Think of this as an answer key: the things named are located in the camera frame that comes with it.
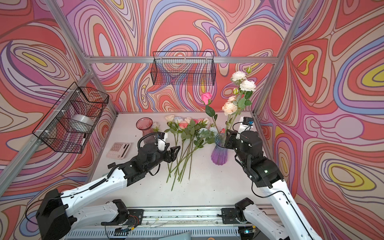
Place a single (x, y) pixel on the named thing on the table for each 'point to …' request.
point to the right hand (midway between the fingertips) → (230, 134)
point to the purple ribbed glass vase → (219, 154)
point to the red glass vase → (145, 124)
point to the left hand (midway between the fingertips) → (177, 145)
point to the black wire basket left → (68, 126)
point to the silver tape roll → (84, 119)
